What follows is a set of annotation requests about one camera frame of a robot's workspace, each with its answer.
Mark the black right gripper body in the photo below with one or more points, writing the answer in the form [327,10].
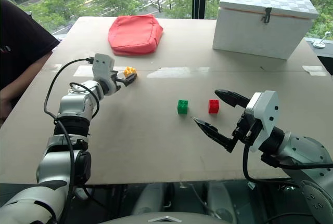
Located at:
[247,129]

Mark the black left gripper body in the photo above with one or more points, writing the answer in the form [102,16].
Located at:
[115,82]

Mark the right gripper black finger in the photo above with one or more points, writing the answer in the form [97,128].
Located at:
[231,98]
[216,134]

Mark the yellow toy brick cube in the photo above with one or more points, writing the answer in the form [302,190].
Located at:
[129,71]

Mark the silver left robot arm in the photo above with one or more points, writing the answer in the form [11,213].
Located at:
[67,103]

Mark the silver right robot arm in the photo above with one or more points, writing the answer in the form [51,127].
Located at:
[304,153]

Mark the red toy brick cube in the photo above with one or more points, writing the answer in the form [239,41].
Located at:
[214,107]

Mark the red fabric pouch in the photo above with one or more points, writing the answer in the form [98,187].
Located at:
[134,34]

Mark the green toy brick cube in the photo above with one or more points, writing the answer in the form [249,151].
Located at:
[182,107]

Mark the dark rounded grey shape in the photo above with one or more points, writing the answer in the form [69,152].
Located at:
[221,200]
[149,198]

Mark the white foam box with lid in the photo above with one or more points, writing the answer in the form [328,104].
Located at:
[260,29]

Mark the clear tape strip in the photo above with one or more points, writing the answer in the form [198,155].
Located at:
[314,70]

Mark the dark metal box latch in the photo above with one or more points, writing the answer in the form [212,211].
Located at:
[266,15]

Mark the grey robot torso cover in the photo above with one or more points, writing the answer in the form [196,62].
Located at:
[164,219]

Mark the person in black shirt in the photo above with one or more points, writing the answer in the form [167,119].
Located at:
[20,42]

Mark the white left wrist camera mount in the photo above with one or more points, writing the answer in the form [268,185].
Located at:
[102,64]

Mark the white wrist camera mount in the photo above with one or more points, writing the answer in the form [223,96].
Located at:
[102,64]
[266,115]

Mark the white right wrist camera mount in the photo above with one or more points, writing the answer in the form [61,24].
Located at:
[266,115]

